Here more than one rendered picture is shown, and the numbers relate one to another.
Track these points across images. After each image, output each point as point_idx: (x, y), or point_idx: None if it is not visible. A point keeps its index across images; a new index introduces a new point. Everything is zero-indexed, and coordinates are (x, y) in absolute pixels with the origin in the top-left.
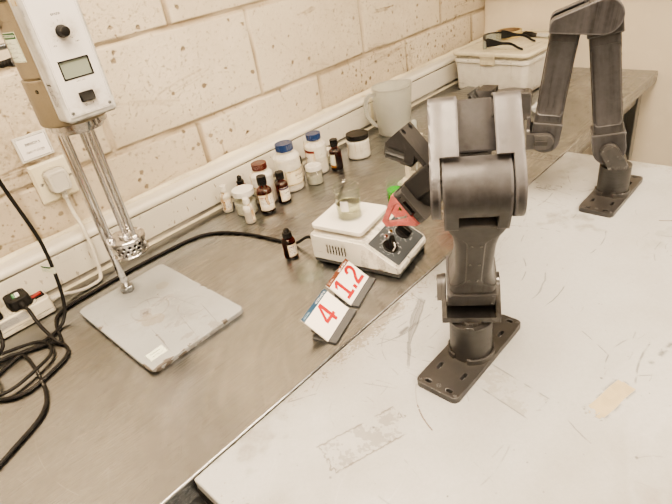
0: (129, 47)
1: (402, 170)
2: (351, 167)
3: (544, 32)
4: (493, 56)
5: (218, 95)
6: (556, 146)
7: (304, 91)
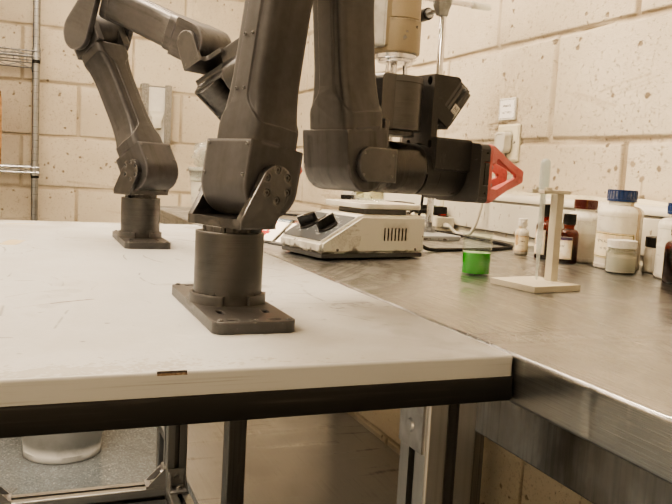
0: (593, 35)
1: (603, 291)
2: (666, 285)
3: None
4: None
5: (659, 114)
6: (306, 175)
7: None
